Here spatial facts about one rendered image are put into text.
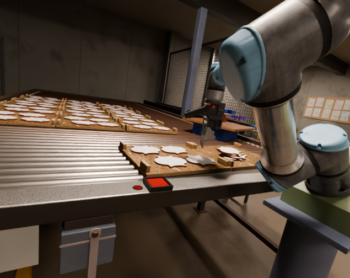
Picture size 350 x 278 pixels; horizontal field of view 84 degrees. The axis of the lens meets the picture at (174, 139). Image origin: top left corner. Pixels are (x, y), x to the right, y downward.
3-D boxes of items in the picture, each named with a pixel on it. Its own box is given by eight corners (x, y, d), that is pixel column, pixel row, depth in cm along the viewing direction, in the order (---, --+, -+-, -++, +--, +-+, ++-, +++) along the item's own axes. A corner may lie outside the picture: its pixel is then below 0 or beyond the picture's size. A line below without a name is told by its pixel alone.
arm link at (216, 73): (238, 51, 66) (231, 57, 77) (209, 69, 68) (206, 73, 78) (249, 71, 67) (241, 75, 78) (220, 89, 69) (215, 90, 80)
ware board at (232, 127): (256, 129, 184) (256, 128, 184) (233, 132, 146) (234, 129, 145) (210, 119, 215) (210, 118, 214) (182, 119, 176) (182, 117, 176)
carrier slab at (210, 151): (280, 165, 111) (281, 162, 111) (231, 171, 89) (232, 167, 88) (232, 147, 140) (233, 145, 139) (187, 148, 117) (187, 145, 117)
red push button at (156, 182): (169, 189, 63) (170, 185, 62) (151, 191, 60) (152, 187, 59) (161, 181, 68) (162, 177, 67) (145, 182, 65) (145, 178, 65)
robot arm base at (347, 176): (363, 167, 67) (362, 148, 62) (351, 204, 61) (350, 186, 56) (311, 159, 78) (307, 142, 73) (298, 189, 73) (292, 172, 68)
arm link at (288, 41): (319, 180, 62) (336, -4, 25) (275, 202, 64) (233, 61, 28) (294, 154, 71) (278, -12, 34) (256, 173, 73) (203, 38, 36)
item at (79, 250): (113, 274, 57) (118, 220, 53) (57, 290, 50) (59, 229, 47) (107, 247, 67) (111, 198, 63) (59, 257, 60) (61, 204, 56)
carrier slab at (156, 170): (229, 170, 89) (230, 167, 88) (146, 178, 67) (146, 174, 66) (186, 148, 117) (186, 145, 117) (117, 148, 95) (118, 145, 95)
